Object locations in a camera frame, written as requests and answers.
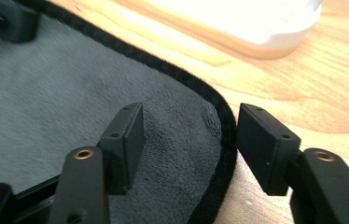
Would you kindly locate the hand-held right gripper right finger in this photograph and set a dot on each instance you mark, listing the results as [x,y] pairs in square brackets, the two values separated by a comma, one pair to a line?
[266,149]

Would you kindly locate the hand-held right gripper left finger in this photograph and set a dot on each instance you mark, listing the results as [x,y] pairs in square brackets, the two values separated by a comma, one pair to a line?
[122,149]

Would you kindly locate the dark grey cloth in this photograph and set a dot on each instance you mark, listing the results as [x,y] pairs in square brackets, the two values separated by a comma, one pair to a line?
[54,93]

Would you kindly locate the white metal rack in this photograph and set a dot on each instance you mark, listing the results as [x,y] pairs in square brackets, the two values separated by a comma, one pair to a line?
[241,25]

